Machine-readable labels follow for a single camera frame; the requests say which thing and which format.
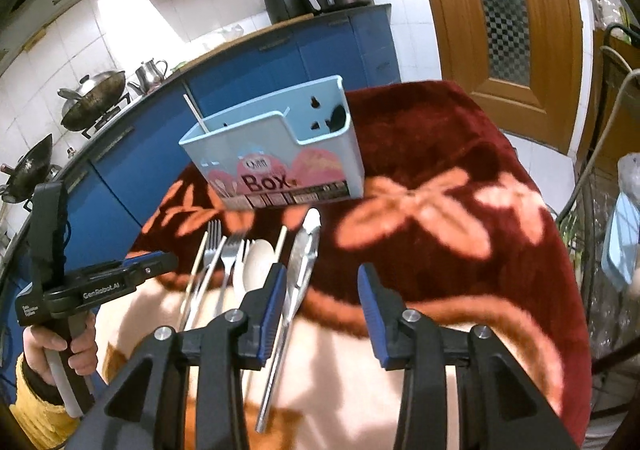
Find metal fork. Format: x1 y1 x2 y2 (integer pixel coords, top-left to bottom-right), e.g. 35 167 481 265
179 220 223 331
214 234 247 318

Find wooden door checkered glass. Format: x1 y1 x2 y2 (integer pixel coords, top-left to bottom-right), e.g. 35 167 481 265
407 0 585 155

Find metal kettle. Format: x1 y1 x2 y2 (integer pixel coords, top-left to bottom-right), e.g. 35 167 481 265
127 58 170 94

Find person's left forearm yellow sleeve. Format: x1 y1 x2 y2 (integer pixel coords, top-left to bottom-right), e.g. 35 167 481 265
15 352 81 448

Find person's left hand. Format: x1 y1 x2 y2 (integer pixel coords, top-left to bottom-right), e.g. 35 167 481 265
22 314 101 387

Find red floral blanket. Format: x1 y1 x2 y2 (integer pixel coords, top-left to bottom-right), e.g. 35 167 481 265
92 80 594 450

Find metal rack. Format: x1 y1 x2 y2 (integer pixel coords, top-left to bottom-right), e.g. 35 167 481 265
554 24 640 431

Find gas stove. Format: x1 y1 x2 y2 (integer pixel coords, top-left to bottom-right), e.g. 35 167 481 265
50 97 135 141

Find black wok with lid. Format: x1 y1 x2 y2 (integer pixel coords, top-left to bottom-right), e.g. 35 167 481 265
56 70 132 133

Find blue kitchen base cabinets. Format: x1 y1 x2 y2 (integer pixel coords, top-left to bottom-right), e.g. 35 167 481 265
0 4 402 381

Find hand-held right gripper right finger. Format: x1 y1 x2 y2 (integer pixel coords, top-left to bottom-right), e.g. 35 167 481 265
357 264 581 450

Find light blue utensil box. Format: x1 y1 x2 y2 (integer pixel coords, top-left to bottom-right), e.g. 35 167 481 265
178 74 366 211

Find clear plastic bag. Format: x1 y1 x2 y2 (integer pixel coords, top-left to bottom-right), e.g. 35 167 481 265
615 154 640 213

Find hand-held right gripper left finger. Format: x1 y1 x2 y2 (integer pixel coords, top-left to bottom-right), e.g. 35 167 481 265
65 264 288 450

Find light blue plastic lid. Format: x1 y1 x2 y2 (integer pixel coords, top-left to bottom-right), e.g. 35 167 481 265
602 192 640 289

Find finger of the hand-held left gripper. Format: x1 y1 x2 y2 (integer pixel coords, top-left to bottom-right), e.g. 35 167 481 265
122 252 169 269
121 254 180 287

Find white plastic fork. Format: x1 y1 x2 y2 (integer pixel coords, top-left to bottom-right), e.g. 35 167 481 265
234 240 252 298

